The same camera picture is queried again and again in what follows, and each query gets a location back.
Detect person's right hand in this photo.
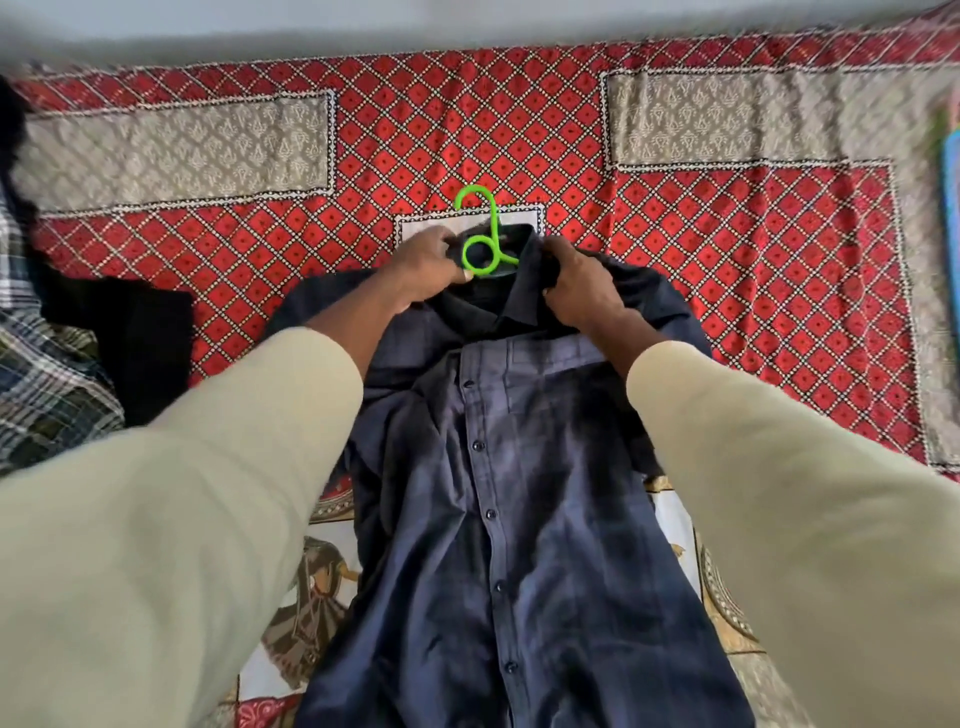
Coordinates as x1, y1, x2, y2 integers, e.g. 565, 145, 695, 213
541, 236, 637, 336

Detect person's left hand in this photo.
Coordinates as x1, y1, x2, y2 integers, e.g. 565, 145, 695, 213
381, 225, 476, 315

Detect green plastic clothes hanger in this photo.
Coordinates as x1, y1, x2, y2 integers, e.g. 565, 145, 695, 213
454, 185, 522, 276

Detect dark blue button shirt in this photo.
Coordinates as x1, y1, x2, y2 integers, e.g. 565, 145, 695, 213
264, 225, 757, 728

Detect person's right forearm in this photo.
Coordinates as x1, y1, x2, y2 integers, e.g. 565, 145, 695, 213
579, 302, 960, 728

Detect person's left forearm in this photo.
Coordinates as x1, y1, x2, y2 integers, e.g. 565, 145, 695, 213
0, 280, 415, 728

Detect red patterned bedsheet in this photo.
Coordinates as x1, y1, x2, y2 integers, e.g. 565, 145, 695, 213
7, 15, 960, 728

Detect black garment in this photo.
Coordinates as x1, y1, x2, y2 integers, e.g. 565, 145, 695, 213
0, 75, 196, 429

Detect light blue object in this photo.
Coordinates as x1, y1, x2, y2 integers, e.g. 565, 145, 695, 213
939, 97, 960, 339

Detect plaid checked cloth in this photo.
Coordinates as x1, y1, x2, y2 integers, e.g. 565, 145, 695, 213
0, 180, 127, 475

